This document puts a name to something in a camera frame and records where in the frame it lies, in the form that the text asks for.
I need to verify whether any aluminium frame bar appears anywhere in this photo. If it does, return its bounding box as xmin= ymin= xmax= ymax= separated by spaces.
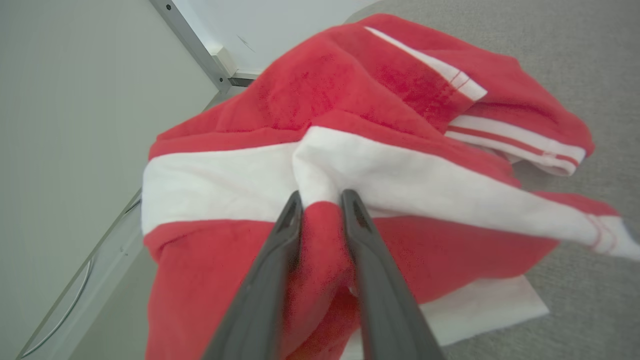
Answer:
xmin=149 ymin=0 xmax=233 ymax=94

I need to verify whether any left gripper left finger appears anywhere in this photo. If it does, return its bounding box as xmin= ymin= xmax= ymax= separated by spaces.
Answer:
xmin=202 ymin=190 xmax=304 ymax=360

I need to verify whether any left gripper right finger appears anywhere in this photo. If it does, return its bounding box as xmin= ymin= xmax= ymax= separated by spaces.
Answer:
xmin=340 ymin=189 xmax=447 ymax=360

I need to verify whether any silver rail with handle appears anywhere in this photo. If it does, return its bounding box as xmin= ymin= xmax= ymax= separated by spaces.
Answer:
xmin=16 ymin=189 xmax=144 ymax=360

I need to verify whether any white plastic corner block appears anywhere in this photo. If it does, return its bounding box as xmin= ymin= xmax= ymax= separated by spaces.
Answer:
xmin=209 ymin=45 xmax=239 ymax=79

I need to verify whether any red and white garment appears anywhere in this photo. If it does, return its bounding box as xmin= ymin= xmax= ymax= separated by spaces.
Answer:
xmin=141 ymin=13 xmax=640 ymax=360

